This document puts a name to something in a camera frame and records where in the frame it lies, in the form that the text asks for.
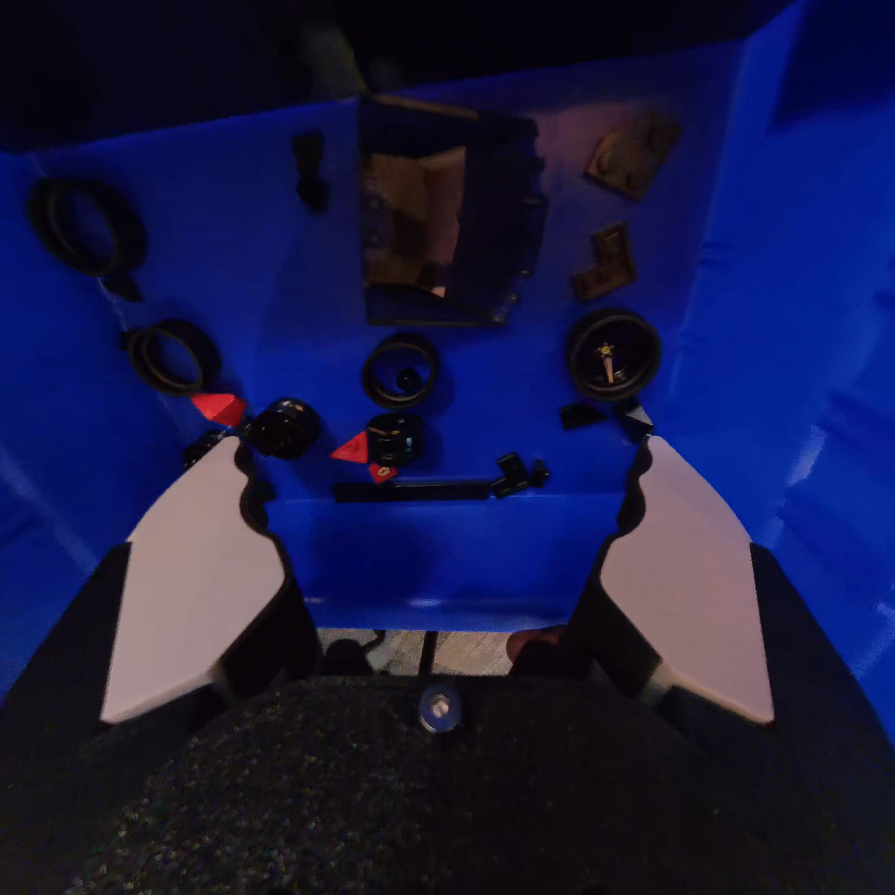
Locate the long black toy bar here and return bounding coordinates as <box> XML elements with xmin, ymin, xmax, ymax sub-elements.
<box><xmin>332</xmin><ymin>479</ymin><xmax>492</xmax><ymax>503</ymax></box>

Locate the large dark plastic piece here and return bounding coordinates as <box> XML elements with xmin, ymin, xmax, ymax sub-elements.
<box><xmin>358</xmin><ymin>94</ymin><xmax>551</xmax><ymax>328</ymax></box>

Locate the black toy wheel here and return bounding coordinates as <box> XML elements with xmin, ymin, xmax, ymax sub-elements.
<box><xmin>565</xmin><ymin>308</ymin><xmax>663</xmax><ymax>403</ymax></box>
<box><xmin>245</xmin><ymin>399</ymin><xmax>323</xmax><ymax>460</ymax></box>
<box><xmin>366</xmin><ymin>413</ymin><xmax>425</xmax><ymax>467</ymax></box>

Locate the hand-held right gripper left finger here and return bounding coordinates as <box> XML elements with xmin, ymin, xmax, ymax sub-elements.
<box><xmin>99</xmin><ymin>435</ymin><xmax>295</xmax><ymax>725</ymax></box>

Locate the small black toy bracket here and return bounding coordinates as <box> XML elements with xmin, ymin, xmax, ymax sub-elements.
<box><xmin>489</xmin><ymin>453</ymin><xmax>530</xmax><ymax>499</ymax></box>

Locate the tan angled toy plate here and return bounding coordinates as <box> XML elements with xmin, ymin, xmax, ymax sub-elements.
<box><xmin>570</xmin><ymin>222</ymin><xmax>638</xmax><ymax>302</ymax></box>

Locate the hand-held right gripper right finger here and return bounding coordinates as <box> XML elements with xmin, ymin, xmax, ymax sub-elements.
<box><xmin>591</xmin><ymin>434</ymin><xmax>776</xmax><ymax>725</ymax></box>

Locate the tall black toy piece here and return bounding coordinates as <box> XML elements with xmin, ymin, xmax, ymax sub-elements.
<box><xmin>291</xmin><ymin>131</ymin><xmax>330</xmax><ymax>215</ymax></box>

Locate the blue plastic storage bin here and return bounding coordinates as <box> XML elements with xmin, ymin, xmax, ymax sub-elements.
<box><xmin>0</xmin><ymin>0</ymin><xmax>895</xmax><ymax>752</ymax></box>

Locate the black rubber toy tyre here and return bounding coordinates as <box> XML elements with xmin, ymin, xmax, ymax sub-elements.
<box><xmin>122</xmin><ymin>319</ymin><xmax>223</xmax><ymax>397</ymax></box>
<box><xmin>27</xmin><ymin>177</ymin><xmax>149</xmax><ymax>281</ymax></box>
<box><xmin>361</xmin><ymin>332</ymin><xmax>442</xmax><ymax>411</ymax></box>

